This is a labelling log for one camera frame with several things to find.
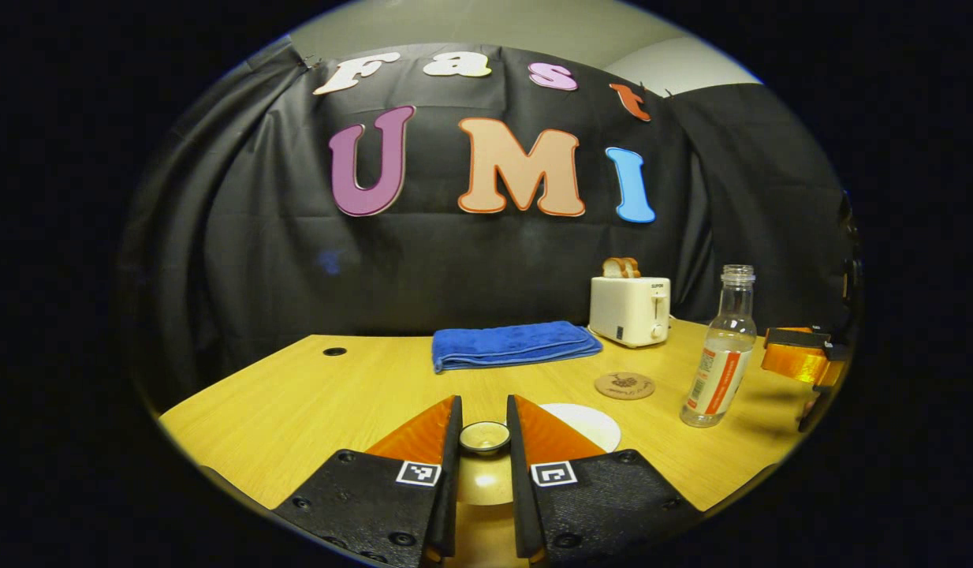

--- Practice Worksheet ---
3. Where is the round wooden coaster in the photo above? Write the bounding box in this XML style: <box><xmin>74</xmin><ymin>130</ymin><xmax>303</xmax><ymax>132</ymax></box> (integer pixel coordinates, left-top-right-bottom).
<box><xmin>595</xmin><ymin>372</ymin><xmax>656</xmax><ymax>401</ymax></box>

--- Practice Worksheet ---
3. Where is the white toaster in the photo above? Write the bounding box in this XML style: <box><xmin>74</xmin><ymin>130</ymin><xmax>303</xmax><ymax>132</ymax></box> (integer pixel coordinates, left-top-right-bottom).
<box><xmin>588</xmin><ymin>276</ymin><xmax>672</xmax><ymax>349</ymax></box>

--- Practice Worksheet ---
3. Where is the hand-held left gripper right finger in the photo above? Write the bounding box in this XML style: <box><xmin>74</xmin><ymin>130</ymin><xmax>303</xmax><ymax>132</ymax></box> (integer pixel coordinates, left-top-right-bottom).
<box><xmin>505</xmin><ymin>394</ymin><xmax>704</xmax><ymax>568</ymax></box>

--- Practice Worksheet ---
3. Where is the clear water bottle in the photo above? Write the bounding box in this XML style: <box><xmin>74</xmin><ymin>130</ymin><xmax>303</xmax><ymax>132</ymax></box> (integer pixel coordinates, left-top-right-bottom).
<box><xmin>680</xmin><ymin>264</ymin><xmax>758</xmax><ymax>428</ymax></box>

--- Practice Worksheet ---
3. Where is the black backdrop cloth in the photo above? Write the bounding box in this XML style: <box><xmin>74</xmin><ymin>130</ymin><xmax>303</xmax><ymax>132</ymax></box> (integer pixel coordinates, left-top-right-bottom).
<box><xmin>116</xmin><ymin>35</ymin><xmax>862</xmax><ymax>411</ymax></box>

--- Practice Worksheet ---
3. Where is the beige teacup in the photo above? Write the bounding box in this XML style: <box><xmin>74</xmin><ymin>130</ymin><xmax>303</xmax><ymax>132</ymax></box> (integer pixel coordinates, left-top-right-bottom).
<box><xmin>538</xmin><ymin>403</ymin><xmax>622</xmax><ymax>454</ymax></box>

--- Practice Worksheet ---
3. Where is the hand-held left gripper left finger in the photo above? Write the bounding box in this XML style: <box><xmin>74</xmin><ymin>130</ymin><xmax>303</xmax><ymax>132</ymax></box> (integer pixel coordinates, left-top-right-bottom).
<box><xmin>272</xmin><ymin>394</ymin><xmax>464</xmax><ymax>568</ymax></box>

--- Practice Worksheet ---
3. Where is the blue folded towel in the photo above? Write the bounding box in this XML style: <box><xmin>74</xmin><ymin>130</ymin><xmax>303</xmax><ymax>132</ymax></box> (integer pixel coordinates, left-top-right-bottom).
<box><xmin>432</xmin><ymin>320</ymin><xmax>604</xmax><ymax>374</ymax></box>

